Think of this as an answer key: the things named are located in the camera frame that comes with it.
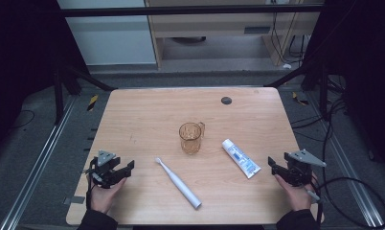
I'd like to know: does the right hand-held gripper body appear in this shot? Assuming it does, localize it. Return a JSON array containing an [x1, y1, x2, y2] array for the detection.
[[283, 149, 328, 188]]

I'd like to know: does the person's left hand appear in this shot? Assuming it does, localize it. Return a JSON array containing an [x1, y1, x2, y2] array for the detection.
[[89, 176, 128, 215]]

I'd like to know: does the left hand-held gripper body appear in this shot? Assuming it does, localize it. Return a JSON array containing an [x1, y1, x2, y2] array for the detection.
[[89, 149, 121, 190]]

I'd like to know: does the person's right hand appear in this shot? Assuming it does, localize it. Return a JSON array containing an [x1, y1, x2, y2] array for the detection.
[[274, 173, 320, 213]]

